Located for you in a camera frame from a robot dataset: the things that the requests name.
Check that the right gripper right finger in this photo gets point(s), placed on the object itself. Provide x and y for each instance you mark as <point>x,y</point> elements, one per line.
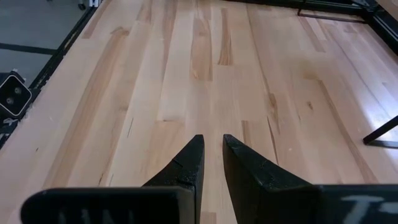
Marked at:
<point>248,186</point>

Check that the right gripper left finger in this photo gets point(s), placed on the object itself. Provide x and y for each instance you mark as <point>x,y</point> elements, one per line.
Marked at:
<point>186,174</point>

